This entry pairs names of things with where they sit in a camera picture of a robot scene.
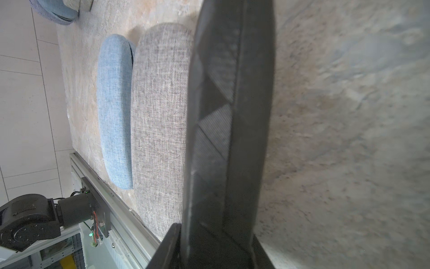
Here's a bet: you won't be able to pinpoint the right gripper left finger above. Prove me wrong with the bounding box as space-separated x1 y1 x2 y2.
146 223 181 269

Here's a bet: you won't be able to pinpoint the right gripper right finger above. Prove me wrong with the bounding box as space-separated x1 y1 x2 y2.
252 235 275 269

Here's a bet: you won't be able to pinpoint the black tan case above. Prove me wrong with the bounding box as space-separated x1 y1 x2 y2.
180 1 275 269

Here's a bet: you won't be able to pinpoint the beige glasses case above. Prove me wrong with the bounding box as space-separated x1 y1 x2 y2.
131 23 193 240

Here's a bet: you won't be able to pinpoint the blue case pink glasses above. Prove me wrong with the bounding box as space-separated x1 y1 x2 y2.
96 34 135 190

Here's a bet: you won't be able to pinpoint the purple fabric glasses case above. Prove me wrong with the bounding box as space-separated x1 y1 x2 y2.
29 0 73 25

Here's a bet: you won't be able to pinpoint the tan blue glasses case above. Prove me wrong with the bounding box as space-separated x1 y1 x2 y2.
38 0 78 22

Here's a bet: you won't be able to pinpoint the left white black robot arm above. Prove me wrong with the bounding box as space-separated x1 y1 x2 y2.
1 193 95 252

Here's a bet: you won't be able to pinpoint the left circuit board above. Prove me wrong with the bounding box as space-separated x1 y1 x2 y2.
91 211 101 247

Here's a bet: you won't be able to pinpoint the aluminium rail frame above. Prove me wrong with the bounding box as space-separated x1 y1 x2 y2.
1 153 160 269

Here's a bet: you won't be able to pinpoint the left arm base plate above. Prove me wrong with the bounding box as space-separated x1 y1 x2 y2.
81 177 112 238

